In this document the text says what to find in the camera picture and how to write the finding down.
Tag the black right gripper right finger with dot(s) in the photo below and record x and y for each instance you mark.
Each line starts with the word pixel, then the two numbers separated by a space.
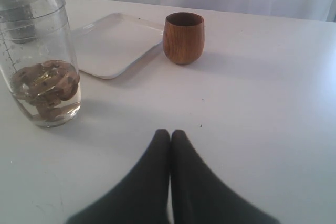
pixel 199 196

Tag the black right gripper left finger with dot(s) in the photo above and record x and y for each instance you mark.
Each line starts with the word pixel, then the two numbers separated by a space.
pixel 142 196

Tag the wooden blocks and coins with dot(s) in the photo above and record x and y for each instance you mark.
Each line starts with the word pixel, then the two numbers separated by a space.
pixel 47 93

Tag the brown wooden cup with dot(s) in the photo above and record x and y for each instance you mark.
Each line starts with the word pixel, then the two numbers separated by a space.
pixel 183 37

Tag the clear plastic shaker cup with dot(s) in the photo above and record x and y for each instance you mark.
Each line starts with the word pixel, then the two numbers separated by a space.
pixel 28 42

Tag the white rectangular tray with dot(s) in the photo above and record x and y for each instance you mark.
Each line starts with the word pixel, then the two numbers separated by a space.
pixel 107 47

